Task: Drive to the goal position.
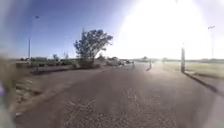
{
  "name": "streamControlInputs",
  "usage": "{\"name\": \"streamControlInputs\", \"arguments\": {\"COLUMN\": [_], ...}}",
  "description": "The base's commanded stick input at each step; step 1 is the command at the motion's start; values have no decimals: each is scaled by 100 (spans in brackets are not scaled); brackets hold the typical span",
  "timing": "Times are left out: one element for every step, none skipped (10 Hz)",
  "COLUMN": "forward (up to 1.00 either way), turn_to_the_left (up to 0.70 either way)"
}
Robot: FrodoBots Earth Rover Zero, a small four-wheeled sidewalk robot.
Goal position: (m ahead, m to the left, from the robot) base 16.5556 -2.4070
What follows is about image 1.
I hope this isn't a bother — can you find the green leafy tree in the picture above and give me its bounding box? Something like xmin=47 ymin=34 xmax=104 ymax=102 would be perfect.
xmin=73 ymin=29 xmax=114 ymax=70

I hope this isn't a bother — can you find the grey asphalt road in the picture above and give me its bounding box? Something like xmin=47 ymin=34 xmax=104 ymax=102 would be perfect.
xmin=14 ymin=62 xmax=224 ymax=128

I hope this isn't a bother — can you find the dry dirt verge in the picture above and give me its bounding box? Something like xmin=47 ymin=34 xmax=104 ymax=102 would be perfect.
xmin=6 ymin=65 xmax=101 ymax=116

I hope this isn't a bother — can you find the tall light pole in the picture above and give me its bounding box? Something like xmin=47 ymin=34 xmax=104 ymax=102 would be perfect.
xmin=27 ymin=37 xmax=32 ymax=61

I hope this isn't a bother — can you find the grass field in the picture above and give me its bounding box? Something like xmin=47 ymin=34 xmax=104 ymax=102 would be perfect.
xmin=156 ymin=60 xmax=224 ymax=80

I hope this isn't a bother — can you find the floodlight mast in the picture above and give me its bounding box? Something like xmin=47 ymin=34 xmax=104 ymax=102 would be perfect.
xmin=207 ymin=25 xmax=216 ymax=60

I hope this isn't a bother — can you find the dark post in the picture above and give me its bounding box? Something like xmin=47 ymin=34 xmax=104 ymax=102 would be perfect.
xmin=180 ymin=47 xmax=186 ymax=74

